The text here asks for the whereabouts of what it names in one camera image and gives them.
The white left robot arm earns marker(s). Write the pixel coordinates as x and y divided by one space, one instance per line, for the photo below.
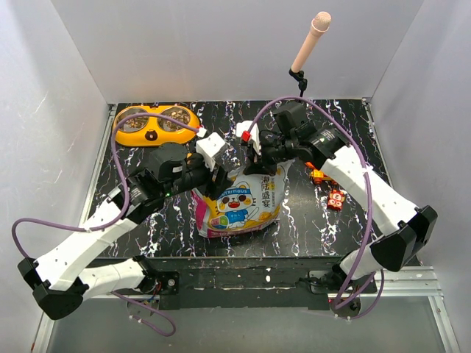
61 280

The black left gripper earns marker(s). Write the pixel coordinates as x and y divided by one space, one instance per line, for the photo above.
212 187

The cat food bag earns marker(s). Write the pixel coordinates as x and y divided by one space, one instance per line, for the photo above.
252 203

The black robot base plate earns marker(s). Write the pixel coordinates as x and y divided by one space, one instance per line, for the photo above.
239 282

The red toy brick vehicle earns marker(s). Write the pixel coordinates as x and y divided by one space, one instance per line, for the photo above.
319 177

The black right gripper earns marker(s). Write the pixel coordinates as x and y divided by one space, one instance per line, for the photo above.
258 163

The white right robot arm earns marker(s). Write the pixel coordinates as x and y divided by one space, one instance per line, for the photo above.
405 227

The black microphone stand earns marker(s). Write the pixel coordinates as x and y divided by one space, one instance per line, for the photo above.
301 80

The yellow double pet bowl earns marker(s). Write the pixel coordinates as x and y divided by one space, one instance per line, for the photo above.
148 131

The pink microphone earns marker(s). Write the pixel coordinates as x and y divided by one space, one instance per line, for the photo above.
319 25

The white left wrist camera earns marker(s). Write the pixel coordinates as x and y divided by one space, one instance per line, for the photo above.
210 148

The red number toy block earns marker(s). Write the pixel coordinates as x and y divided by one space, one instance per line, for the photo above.
336 200

